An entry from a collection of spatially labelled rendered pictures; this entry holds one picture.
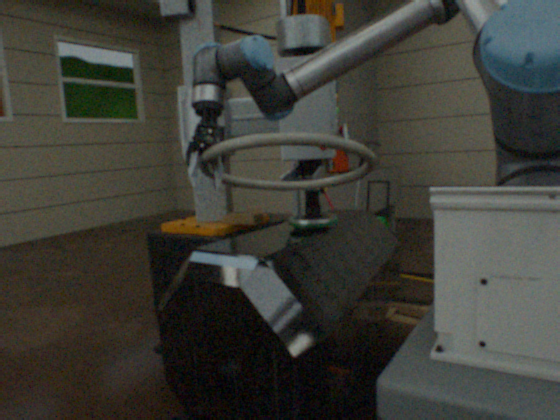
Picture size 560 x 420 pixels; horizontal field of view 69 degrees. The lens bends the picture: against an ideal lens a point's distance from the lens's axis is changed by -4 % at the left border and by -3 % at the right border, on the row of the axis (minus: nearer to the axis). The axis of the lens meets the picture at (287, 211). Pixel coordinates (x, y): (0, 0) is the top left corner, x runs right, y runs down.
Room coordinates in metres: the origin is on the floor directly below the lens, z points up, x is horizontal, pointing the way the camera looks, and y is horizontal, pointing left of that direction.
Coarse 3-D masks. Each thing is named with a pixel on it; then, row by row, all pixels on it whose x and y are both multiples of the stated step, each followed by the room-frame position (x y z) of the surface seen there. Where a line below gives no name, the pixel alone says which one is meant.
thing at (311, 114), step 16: (288, 64) 1.75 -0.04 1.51; (320, 96) 1.73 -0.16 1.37; (304, 112) 1.74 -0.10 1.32; (320, 112) 1.73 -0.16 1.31; (288, 128) 1.75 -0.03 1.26; (304, 128) 1.74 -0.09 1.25; (320, 128) 1.73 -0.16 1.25; (288, 160) 1.76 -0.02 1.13; (304, 160) 1.80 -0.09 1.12; (320, 160) 1.82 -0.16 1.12
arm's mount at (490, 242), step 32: (448, 192) 0.57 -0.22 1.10; (480, 192) 0.55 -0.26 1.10; (512, 192) 0.53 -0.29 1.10; (544, 192) 0.51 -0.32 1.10; (448, 224) 0.57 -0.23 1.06; (480, 224) 0.55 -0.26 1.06; (512, 224) 0.53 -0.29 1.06; (544, 224) 0.51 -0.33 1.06; (448, 256) 0.57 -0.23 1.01; (480, 256) 0.55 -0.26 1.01; (512, 256) 0.53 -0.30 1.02; (544, 256) 0.51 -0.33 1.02; (448, 288) 0.57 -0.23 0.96; (480, 288) 0.55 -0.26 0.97; (512, 288) 0.53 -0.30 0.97; (544, 288) 0.51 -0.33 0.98; (448, 320) 0.57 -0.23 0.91; (480, 320) 0.55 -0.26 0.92; (512, 320) 0.53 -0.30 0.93; (544, 320) 0.51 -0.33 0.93; (448, 352) 0.58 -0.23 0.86; (480, 352) 0.55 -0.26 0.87; (512, 352) 0.53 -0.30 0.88; (544, 352) 0.51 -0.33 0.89
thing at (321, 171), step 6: (324, 162) 1.90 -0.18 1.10; (294, 168) 1.71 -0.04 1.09; (318, 168) 1.63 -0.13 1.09; (324, 168) 1.84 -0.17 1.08; (288, 174) 1.53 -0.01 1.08; (294, 174) 1.69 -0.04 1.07; (318, 174) 1.50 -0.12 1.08; (324, 174) 1.82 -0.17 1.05; (282, 180) 1.40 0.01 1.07; (288, 180) 1.52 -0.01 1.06; (294, 180) 1.66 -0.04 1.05; (300, 180) 1.65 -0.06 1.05; (306, 180) 1.65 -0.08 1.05; (312, 180) 1.38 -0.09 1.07
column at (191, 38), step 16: (208, 0) 2.41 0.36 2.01; (192, 16) 2.42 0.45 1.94; (208, 16) 2.41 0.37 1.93; (192, 32) 2.42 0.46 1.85; (208, 32) 2.41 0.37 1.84; (192, 48) 2.42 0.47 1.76; (192, 64) 2.42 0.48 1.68; (192, 80) 2.42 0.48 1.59; (208, 192) 2.42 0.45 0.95; (224, 192) 2.41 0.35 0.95; (208, 208) 2.42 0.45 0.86; (224, 208) 2.41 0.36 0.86
